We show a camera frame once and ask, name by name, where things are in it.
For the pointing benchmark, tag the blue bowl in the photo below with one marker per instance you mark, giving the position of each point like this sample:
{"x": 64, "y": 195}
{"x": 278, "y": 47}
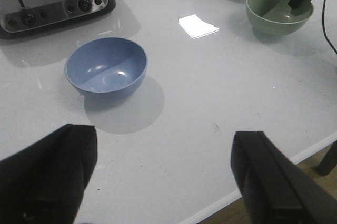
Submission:
{"x": 109, "y": 68}

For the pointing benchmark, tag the green bowl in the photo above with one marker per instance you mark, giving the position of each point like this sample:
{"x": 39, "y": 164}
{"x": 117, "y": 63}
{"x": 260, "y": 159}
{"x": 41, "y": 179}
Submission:
{"x": 276, "y": 17}

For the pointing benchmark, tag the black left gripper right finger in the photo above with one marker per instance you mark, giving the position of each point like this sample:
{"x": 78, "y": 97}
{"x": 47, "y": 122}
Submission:
{"x": 274, "y": 189}

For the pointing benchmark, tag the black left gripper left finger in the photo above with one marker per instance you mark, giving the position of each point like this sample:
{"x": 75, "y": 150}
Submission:
{"x": 45, "y": 182}

